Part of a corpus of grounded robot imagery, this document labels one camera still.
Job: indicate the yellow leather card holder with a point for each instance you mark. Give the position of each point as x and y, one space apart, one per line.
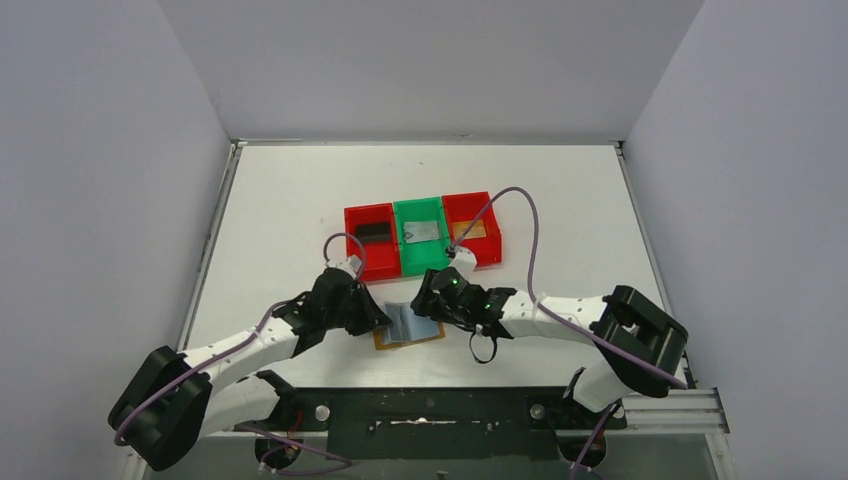
406 328

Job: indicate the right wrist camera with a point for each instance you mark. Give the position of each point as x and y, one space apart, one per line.
463 260

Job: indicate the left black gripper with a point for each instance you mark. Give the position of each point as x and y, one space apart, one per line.
361 304

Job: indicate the gold card in bin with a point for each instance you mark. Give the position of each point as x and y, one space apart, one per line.
472 230

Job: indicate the red bin with gold card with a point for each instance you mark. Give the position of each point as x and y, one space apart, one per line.
465 207

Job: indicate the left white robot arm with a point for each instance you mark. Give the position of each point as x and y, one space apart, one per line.
177 398

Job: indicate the aluminium frame rail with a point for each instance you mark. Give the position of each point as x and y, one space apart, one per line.
669 411

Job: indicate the silver card in bin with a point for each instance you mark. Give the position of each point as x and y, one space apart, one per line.
421 231

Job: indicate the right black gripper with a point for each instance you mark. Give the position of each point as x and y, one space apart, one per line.
428 305

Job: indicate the green plastic bin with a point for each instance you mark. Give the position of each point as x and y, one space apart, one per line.
417 258

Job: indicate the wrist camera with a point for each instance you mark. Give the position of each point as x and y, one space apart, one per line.
463 260
351 265

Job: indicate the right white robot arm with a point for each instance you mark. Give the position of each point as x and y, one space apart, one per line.
641 346

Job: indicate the black card in bin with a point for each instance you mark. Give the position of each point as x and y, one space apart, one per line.
373 233

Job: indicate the red bin with black card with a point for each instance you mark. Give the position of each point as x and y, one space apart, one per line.
382 260

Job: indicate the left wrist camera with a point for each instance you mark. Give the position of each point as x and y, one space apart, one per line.
351 265

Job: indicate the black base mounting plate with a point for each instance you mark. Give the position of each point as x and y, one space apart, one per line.
447 443

